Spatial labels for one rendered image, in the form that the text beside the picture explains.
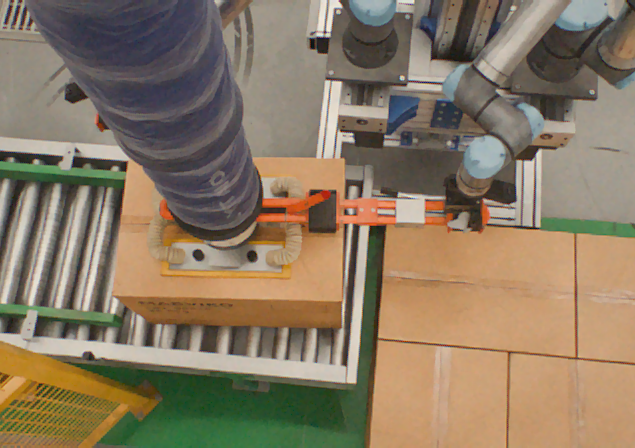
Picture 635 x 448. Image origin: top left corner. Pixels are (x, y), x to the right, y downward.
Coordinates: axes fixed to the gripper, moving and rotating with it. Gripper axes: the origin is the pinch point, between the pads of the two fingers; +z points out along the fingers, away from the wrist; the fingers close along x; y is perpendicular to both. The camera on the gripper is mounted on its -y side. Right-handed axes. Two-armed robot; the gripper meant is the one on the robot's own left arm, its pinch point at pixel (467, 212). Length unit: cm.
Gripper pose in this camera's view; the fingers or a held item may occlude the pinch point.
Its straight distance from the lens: 178.0
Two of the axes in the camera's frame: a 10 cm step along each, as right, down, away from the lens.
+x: -0.4, 9.5, -3.1
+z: 0.4, 3.1, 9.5
